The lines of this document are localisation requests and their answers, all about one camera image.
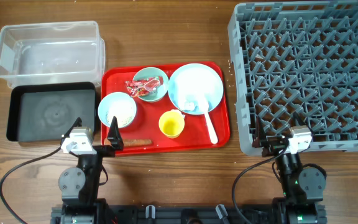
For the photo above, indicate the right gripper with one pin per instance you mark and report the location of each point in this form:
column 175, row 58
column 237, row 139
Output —
column 272, row 145

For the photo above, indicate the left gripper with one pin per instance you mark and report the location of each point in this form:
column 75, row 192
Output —
column 108, row 151

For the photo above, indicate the light blue rice bowl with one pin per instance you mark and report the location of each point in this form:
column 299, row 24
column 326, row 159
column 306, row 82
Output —
column 119, row 105

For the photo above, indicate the red snack wrapper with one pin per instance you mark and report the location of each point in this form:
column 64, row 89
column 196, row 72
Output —
column 143, row 87

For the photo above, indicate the yellow cup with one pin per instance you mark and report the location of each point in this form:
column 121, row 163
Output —
column 172, row 123

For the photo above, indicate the mint green bowl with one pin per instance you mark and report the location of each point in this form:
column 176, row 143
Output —
column 161, row 90

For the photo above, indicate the white plastic spoon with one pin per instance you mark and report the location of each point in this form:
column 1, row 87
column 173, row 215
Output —
column 204, row 108

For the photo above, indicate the white tissue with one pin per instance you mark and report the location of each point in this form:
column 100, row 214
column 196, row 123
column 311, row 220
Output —
column 188, row 106

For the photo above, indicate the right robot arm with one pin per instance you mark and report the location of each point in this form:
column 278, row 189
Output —
column 302, row 184

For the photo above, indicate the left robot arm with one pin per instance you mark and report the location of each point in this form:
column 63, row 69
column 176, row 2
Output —
column 79, row 185

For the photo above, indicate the grey dishwasher rack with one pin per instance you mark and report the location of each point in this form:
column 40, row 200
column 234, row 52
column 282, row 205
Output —
column 296, row 59

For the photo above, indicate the orange carrot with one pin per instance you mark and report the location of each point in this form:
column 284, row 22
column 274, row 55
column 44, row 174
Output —
column 129, row 142

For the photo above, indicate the black plastic tray bin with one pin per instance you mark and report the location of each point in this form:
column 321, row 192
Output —
column 45, row 112

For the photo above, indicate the red serving tray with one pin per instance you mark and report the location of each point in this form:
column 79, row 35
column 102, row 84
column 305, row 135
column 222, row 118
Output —
column 145, row 124

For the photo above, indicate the clear plastic bin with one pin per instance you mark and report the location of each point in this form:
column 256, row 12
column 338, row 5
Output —
column 51, row 53

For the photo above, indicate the light blue plate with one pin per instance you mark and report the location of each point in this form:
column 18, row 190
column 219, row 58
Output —
column 190, row 81

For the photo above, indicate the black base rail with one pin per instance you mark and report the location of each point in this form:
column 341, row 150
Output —
column 262, row 214

